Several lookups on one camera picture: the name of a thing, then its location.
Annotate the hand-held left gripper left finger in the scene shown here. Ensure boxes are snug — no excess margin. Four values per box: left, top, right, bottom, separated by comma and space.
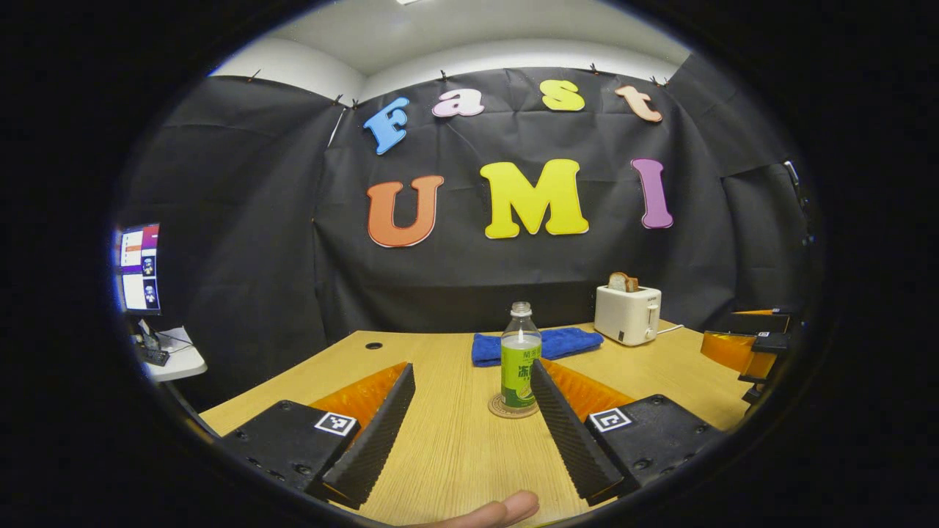
218, 362, 417, 510

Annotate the computer monitor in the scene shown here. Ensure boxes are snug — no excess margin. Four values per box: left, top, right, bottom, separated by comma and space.
114, 223, 162, 316

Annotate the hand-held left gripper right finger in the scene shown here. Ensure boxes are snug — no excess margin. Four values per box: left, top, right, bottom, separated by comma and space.
530, 358, 727, 508

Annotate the green label water bottle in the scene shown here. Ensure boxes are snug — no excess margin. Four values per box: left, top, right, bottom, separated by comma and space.
500, 301, 543, 409

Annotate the grey metal pole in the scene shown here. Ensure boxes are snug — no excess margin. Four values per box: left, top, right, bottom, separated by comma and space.
782, 159, 814, 246

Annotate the white toaster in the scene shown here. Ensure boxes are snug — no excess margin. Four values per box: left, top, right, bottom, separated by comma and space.
593, 285, 662, 347

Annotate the blue towel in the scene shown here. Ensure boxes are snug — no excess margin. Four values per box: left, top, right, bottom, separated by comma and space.
471, 327, 604, 368

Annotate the white side table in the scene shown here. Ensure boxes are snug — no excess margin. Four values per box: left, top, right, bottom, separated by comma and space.
132, 326, 208, 384

